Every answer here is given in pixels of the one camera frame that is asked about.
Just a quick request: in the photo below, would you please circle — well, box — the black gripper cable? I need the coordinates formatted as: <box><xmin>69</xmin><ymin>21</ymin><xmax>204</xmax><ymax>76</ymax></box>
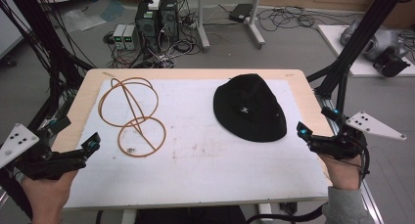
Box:
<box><xmin>357</xmin><ymin>145</ymin><xmax>372</xmax><ymax>187</ymax></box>

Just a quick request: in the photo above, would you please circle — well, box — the grey power supply unit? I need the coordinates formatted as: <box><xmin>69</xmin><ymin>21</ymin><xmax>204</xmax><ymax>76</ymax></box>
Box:
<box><xmin>112</xmin><ymin>23</ymin><xmax>127</xmax><ymax>51</ymax></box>
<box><xmin>123</xmin><ymin>24</ymin><xmax>140</xmax><ymax>51</ymax></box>

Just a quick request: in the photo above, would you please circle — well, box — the white table mat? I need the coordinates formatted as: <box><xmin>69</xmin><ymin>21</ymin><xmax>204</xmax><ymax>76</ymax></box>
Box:
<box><xmin>63</xmin><ymin>78</ymin><xmax>331</xmax><ymax>210</ymax></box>

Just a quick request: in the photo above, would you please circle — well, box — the black metal frame post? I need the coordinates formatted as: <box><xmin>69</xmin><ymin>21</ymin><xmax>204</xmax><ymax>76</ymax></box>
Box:
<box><xmin>305</xmin><ymin>0</ymin><xmax>410</xmax><ymax>114</ymax></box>
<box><xmin>0</xmin><ymin>0</ymin><xmax>96</xmax><ymax>135</ymax></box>

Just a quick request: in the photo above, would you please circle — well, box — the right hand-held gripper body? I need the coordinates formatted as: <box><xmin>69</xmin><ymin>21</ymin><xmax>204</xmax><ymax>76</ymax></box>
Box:
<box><xmin>308</xmin><ymin>111</ymin><xmax>407</xmax><ymax>160</ymax></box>

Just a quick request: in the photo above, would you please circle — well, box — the black computer tower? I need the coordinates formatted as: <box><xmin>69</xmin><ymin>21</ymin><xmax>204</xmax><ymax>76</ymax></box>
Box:
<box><xmin>134</xmin><ymin>0</ymin><xmax>161</xmax><ymax>53</ymax></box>
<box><xmin>159</xmin><ymin>0</ymin><xmax>180</xmax><ymax>45</ymax></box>

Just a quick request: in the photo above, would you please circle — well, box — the person's right hand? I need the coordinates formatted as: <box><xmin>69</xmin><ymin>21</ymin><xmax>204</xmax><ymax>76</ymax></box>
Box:
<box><xmin>317</xmin><ymin>153</ymin><xmax>363</xmax><ymax>191</ymax></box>

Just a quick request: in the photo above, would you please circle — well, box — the black flat box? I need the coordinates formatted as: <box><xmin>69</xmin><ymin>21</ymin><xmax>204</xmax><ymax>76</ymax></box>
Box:
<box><xmin>227</xmin><ymin>2</ymin><xmax>254</xmax><ymax>23</ymax></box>

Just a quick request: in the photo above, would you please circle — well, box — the white floor board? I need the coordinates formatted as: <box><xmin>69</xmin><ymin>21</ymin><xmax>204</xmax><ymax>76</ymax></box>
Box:
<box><xmin>317</xmin><ymin>23</ymin><xmax>415</xmax><ymax>78</ymax></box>

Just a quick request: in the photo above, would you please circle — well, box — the black device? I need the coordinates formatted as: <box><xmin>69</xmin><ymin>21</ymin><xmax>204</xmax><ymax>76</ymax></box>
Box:
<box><xmin>372</xmin><ymin>51</ymin><xmax>412</xmax><ymax>78</ymax></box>

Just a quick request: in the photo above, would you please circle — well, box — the aluminium rail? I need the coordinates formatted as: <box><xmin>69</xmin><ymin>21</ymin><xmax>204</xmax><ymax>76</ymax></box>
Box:
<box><xmin>313</xmin><ymin>88</ymin><xmax>387</xmax><ymax>224</ymax></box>

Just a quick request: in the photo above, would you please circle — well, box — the orange rope loop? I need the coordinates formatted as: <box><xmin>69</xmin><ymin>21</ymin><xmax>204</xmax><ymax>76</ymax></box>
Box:
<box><xmin>97</xmin><ymin>75</ymin><xmax>167</xmax><ymax>159</ymax></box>

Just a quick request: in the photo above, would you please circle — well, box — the white metal stand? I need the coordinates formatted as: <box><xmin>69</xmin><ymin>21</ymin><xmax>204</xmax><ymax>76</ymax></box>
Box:
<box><xmin>195</xmin><ymin>0</ymin><xmax>267</xmax><ymax>53</ymax></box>

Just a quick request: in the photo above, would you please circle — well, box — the tangle of black cables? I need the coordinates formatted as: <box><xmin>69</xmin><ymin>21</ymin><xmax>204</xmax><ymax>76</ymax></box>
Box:
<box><xmin>256</xmin><ymin>5</ymin><xmax>356</xmax><ymax>33</ymax></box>

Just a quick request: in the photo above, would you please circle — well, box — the thick black cable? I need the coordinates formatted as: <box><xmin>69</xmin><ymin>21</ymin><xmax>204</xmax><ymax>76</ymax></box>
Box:
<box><xmin>245</xmin><ymin>202</ymin><xmax>329</xmax><ymax>224</ymax></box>

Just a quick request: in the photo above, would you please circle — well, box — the white table leg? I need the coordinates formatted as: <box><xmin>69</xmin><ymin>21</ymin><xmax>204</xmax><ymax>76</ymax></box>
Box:
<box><xmin>256</xmin><ymin>202</ymin><xmax>274</xmax><ymax>224</ymax></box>
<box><xmin>119</xmin><ymin>208</ymin><xmax>138</xmax><ymax>224</ymax></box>

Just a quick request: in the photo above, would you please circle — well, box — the grey rounded device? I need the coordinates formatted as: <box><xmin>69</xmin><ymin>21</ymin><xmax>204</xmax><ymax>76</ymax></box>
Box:
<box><xmin>340</xmin><ymin>19</ymin><xmax>409</xmax><ymax>63</ymax></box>

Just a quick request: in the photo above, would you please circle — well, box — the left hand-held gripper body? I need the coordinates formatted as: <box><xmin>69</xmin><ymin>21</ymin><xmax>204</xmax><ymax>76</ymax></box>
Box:
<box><xmin>0</xmin><ymin>122</ymin><xmax>88</xmax><ymax>182</ymax></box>

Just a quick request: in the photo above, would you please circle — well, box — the person's left hand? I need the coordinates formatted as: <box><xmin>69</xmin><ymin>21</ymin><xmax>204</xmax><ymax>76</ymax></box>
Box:
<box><xmin>21</xmin><ymin>169</ymin><xmax>80</xmax><ymax>224</ymax></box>

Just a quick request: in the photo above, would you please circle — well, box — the black hat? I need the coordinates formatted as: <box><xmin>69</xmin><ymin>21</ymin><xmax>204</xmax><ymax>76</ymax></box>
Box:
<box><xmin>212</xmin><ymin>72</ymin><xmax>289</xmax><ymax>144</ymax></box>

